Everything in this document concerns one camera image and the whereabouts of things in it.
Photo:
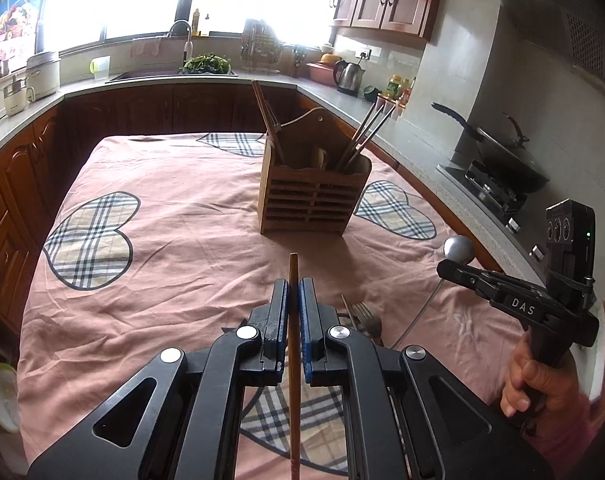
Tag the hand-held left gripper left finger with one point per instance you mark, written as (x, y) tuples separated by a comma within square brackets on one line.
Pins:
[(281, 310)]

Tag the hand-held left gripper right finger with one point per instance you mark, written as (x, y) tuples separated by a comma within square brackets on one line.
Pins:
[(306, 320)]

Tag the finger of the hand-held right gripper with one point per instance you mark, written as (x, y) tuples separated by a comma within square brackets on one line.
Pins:
[(467, 275)]

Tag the metal spoon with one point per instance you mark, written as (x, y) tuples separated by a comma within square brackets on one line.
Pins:
[(457, 249)]

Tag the wooden utensil holder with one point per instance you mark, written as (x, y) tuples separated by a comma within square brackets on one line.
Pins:
[(307, 200)]

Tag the person's right forearm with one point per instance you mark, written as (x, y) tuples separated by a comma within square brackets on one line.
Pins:
[(567, 440)]

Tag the person's right hand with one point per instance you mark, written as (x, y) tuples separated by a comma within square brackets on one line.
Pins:
[(527, 382)]

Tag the gas stove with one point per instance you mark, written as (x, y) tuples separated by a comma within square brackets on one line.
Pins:
[(497, 195)]

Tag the pink plaid-patch tablecloth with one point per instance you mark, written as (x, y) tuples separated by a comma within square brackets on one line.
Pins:
[(192, 260)]

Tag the black wok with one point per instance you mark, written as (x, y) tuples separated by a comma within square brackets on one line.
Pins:
[(502, 152)]

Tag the wooden spoon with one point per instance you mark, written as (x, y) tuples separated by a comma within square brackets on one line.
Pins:
[(320, 157)]

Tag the dark wooden chopstick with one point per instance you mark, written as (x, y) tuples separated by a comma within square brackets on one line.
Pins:
[(361, 127)]

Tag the condiment bottles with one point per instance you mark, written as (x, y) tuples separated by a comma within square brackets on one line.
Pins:
[(400, 87)]

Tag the green mug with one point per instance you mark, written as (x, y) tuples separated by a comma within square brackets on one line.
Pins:
[(371, 92)]

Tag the steel electric kettle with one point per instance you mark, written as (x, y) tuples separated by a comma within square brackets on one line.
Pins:
[(349, 76)]

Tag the pink basin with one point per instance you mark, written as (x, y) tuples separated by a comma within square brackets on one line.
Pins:
[(322, 71)]

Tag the range hood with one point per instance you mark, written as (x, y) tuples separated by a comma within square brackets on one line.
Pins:
[(557, 15)]

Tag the green leafy vegetables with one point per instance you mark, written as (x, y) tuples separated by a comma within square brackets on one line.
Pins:
[(207, 64)]

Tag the metal dish rack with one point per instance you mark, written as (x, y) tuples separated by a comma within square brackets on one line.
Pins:
[(260, 47)]

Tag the pale round plate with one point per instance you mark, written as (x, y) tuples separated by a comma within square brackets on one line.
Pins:
[(2, 395)]

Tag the metal sink faucet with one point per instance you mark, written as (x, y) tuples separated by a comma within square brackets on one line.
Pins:
[(182, 35)]

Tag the pink rag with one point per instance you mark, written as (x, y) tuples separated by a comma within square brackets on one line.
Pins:
[(145, 47)]

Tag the large white pot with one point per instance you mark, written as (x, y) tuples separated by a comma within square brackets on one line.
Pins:
[(45, 72)]

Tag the small white electric pot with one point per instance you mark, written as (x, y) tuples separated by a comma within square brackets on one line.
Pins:
[(17, 92)]

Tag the wall outlet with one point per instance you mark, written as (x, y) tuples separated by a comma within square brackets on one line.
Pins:
[(363, 52)]

